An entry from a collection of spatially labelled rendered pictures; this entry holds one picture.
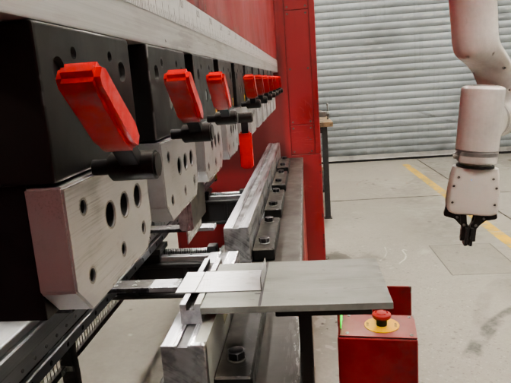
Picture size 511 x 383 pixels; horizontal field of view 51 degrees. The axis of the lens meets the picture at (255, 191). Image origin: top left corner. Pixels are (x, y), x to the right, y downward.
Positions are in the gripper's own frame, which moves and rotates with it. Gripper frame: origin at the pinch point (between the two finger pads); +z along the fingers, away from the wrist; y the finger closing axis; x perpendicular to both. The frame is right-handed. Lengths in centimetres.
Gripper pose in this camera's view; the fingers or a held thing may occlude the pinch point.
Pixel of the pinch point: (467, 235)
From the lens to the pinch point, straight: 123.3
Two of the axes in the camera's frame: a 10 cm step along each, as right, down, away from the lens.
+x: 2.1, -2.1, 9.5
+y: 9.8, 0.6, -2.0
